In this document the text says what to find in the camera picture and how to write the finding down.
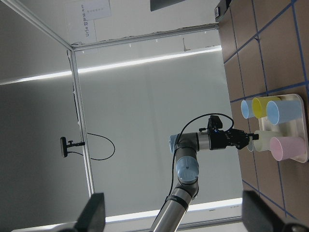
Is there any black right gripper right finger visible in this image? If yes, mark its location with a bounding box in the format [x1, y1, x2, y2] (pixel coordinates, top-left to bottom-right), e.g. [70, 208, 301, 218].
[242, 190, 290, 232]

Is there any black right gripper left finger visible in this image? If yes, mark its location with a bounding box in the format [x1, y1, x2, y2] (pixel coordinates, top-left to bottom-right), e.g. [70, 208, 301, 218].
[73, 193, 106, 232]

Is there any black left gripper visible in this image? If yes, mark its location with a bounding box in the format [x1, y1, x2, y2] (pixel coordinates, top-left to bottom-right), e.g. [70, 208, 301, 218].
[209, 129, 259, 150]

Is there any white ikea cup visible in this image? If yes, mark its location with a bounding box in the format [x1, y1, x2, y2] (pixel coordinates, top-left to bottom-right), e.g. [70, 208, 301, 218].
[247, 130, 282, 152]

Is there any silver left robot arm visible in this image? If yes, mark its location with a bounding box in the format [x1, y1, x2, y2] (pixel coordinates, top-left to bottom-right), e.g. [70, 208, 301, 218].
[150, 129, 259, 232]

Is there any pink cup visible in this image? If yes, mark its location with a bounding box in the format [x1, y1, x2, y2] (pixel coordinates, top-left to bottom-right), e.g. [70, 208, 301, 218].
[270, 137, 309, 163]

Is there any light blue cup far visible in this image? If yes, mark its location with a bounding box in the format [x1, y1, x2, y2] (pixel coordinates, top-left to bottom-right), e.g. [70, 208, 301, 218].
[241, 100, 254, 119]

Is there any light blue cup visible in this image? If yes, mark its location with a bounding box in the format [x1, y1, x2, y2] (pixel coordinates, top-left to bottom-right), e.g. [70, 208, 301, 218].
[241, 100, 254, 119]
[267, 100, 302, 125]

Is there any yellow cup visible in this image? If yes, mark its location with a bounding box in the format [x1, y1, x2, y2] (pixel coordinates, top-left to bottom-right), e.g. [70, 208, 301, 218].
[252, 96, 281, 119]

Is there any light blue cup near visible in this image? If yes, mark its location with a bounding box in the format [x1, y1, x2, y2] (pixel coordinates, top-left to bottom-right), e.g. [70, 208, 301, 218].
[267, 100, 302, 125]

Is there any beige cup tray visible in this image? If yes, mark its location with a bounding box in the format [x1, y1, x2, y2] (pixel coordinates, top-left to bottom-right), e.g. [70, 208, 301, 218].
[258, 94, 309, 155]

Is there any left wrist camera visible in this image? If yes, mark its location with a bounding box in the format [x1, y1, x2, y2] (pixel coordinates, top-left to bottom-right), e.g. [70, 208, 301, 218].
[207, 115, 223, 131]

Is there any black side camera on frame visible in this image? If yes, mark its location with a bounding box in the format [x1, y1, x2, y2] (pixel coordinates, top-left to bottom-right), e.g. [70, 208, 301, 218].
[60, 137, 85, 158]

